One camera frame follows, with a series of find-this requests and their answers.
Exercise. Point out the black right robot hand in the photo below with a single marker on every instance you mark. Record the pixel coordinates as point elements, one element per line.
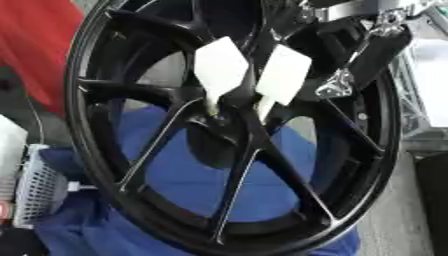
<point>382,50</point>

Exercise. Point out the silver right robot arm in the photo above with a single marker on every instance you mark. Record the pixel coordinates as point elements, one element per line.
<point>350,8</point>

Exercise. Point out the black spoked wheel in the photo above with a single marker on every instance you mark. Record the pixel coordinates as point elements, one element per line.
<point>146,88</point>

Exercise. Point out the black box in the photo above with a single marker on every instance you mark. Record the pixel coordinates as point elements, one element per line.
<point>433,203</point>

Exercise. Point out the person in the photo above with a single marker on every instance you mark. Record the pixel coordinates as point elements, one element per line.
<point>35,43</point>

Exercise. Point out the white perforated plastic basket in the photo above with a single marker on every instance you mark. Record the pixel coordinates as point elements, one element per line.
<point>38,186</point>

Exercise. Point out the white plastic container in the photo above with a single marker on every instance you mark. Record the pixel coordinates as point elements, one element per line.
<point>10,150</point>

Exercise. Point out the silver metal lattice frame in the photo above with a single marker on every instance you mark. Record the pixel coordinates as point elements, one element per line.
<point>411,100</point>

